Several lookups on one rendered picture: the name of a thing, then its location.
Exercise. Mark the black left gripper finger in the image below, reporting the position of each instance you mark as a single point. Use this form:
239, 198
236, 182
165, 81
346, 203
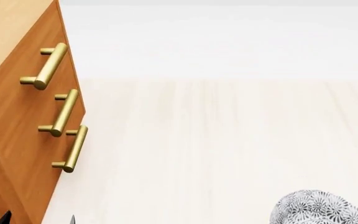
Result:
5, 219
72, 220

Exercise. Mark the wooden drawer cabinet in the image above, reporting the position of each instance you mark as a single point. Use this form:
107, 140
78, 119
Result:
14, 121

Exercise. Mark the floral patterned bowl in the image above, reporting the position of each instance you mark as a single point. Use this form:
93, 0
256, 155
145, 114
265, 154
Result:
317, 208

